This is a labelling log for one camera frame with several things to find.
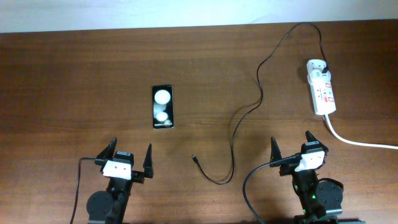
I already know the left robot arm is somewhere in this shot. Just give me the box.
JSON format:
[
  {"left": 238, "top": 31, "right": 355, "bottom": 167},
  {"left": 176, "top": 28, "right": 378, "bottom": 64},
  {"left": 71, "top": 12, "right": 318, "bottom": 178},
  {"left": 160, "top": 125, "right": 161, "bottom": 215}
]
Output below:
[{"left": 86, "top": 138, "right": 154, "bottom": 224}]

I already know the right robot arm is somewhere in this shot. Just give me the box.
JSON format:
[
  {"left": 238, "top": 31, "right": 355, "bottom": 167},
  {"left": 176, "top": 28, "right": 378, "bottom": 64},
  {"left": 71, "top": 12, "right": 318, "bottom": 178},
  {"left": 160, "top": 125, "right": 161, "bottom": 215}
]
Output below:
[{"left": 270, "top": 131, "right": 363, "bottom": 224}]

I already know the black Samsung flip phone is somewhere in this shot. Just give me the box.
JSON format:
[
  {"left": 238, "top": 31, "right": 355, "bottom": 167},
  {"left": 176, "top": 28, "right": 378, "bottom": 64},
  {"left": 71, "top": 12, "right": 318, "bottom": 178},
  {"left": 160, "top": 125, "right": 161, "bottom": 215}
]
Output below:
[{"left": 152, "top": 85, "right": 174, "bottom": 129}]

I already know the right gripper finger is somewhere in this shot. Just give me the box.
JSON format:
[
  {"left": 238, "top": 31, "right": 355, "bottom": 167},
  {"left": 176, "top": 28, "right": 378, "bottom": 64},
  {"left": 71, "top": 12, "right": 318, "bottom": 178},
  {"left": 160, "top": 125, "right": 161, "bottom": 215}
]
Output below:
[
  {"left": 305, "top": 131, "right": 328, "bottom": 152},
  {"left": 270, "top": 137, "right": 282, "bottom": 167}
]

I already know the white power strip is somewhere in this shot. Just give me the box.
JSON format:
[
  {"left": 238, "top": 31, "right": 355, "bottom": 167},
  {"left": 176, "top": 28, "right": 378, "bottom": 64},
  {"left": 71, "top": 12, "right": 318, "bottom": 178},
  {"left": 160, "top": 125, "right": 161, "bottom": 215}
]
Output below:
[{"left": 308, "top": 71, "right": 336, "bottom": 116}]

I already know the white USB charger adapter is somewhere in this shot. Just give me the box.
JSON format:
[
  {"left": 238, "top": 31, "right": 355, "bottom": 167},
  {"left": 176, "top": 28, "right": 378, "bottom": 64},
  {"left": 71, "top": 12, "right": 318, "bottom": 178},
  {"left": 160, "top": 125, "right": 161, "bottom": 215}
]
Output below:
[{"left": 307, "top": 59, "right": 331, "bottom": 85}]

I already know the white power strip cord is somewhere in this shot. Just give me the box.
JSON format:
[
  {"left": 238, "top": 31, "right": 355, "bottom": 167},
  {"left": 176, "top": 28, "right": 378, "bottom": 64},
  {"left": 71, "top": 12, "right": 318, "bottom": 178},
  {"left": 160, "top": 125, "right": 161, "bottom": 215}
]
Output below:
[{"left": 322, "top": 114, "right": 398, "bottom": 151}]

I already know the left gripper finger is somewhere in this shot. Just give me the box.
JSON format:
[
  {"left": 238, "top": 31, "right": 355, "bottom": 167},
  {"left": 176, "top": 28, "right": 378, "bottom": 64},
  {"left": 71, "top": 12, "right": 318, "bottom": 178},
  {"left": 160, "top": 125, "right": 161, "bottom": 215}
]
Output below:
[
  {"left": 143, "top": 144, "right": 154, "bottom": 179},
  {"left": 95, "top": 138, "right": 118, "bottom": 166}
]

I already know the black USB charging cable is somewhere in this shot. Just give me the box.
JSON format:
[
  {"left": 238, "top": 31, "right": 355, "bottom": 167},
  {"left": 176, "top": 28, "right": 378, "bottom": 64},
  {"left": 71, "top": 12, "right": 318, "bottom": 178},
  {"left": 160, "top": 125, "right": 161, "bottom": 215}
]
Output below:
[{"left": 191, "top": 21, "right": 330, "bottom": 186}]

